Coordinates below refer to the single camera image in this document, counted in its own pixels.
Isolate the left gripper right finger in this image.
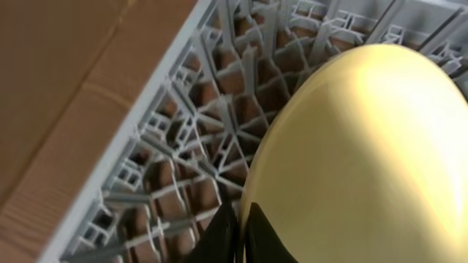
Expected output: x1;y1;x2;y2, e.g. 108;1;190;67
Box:
244;202;298;263

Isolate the grey plastic dish rack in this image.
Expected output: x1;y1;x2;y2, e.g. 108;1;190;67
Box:
40;0;467;263

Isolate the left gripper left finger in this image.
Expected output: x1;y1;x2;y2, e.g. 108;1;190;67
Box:
186;202;238;263

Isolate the yellow round plate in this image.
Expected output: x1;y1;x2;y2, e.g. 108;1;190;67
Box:
240;44;467;262

